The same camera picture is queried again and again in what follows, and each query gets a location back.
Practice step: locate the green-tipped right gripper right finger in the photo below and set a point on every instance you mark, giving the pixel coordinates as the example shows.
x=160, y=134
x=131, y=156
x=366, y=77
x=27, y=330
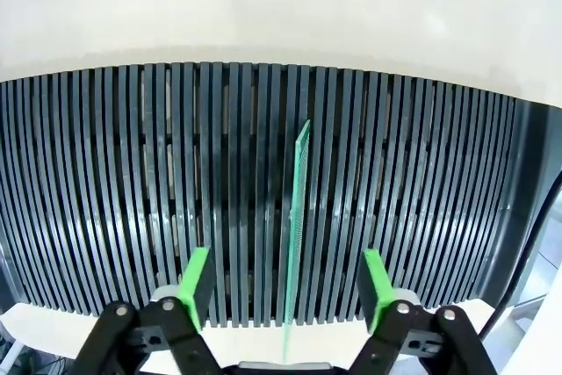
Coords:
x=377, y=287

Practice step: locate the green-tipped right gripper left finger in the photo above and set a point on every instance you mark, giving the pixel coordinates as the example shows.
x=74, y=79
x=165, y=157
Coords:
x=193, y=287

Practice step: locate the green perforated circuit board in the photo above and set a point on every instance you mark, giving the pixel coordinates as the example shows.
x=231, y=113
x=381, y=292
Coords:
x=298, y=217

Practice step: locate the black slotted board rack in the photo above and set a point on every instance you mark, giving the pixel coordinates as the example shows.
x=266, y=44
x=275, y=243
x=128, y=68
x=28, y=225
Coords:
x=131, y=173

